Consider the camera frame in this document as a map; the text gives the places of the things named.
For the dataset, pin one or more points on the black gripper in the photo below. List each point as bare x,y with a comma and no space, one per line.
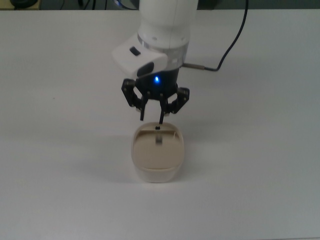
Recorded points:
165,83

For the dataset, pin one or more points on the beige bin lid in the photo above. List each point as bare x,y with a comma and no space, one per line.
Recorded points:
155,155

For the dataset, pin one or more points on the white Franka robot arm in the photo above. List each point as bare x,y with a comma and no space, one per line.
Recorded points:
165,22

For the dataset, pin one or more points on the small white trash bin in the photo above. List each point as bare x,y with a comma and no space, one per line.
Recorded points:
155,177

